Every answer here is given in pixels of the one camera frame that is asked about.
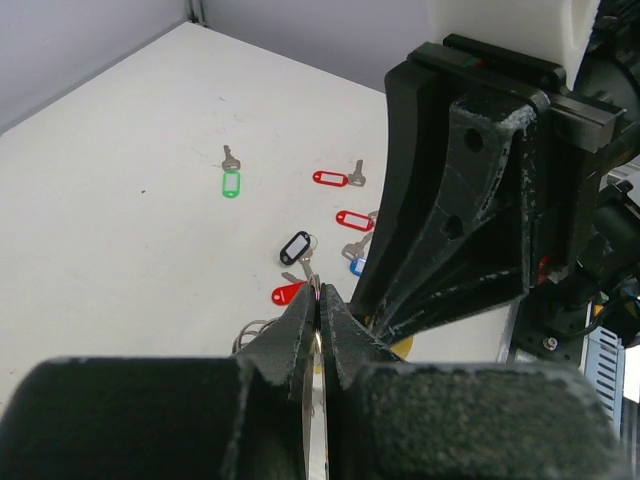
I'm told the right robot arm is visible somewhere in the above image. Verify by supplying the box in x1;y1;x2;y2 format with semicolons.
350;1;639;363

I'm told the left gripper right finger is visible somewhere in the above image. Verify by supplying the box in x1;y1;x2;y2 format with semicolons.
319;284;632;479

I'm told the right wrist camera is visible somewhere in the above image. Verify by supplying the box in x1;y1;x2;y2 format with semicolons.
426;0;600;89

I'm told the keyring with yellow handle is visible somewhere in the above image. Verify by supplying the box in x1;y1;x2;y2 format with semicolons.
231;276;402;479

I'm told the light green tag key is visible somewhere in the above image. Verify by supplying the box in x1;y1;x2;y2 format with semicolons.
221;145;241;199

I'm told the blue tag key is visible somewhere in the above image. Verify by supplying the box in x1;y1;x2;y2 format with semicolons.
341;231;374;277

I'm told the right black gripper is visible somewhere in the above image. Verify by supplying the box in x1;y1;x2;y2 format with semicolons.
350;35;628;343

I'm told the white slotted cable duct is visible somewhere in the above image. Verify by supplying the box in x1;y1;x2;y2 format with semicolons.
584;327;625;431

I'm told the red tag key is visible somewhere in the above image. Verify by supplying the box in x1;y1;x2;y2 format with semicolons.
335;210;375;232
271;272;307;306
312;159;367;188

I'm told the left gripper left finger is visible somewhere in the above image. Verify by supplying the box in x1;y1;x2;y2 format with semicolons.
0;283;319;480

